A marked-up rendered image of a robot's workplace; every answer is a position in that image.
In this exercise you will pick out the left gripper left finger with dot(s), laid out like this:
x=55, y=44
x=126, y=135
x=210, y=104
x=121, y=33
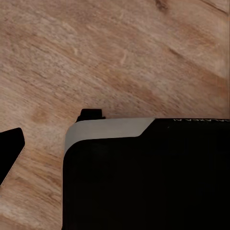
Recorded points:
x=11, y=144

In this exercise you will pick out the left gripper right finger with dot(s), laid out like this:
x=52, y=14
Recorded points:
x=223, y=143

